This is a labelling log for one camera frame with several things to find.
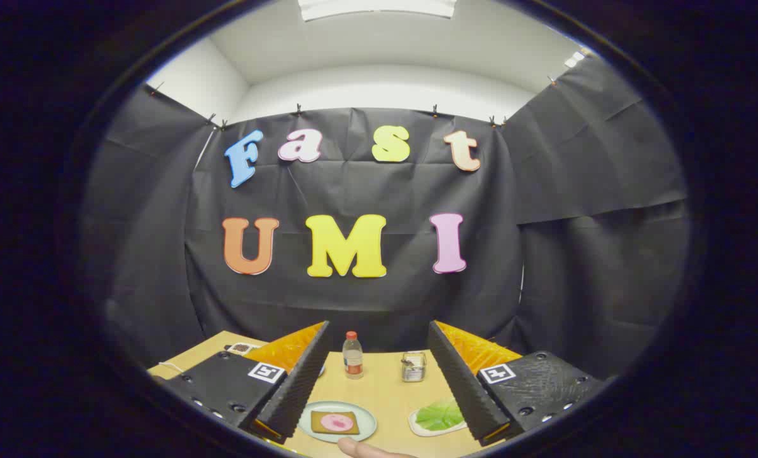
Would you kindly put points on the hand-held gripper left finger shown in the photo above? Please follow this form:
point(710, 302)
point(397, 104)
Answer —
point(303, 381)

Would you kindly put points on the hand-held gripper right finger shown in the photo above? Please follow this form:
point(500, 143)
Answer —
point(461, 388)

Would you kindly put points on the green lettuce leaf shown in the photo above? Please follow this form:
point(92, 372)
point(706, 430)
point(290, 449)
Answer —
point(439, 415)

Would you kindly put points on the bread slice under ham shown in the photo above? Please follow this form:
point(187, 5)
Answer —
point(317, 424)

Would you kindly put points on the pink ham slice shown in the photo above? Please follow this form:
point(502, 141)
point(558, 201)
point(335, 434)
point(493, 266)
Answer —
point(337, 422)

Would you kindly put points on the clear plastic water bottle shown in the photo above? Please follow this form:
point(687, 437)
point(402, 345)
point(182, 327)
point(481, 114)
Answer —
point(353, 362)

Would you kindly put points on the small white plate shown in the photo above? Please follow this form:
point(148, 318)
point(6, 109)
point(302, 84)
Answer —
point(417, 428)

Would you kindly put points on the white divided seasoning tray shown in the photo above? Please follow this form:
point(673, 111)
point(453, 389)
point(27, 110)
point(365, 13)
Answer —
point(242, 348)

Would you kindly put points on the pale green round plate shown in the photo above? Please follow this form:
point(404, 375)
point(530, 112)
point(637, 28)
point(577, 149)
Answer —
point(364, 415)

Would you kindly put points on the black backdrop cloth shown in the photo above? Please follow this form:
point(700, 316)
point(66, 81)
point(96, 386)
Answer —
point(353, 191)

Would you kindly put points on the ceiling light panel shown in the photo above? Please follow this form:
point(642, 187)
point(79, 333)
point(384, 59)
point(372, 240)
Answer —
point(573, 58)
point(379, 6)

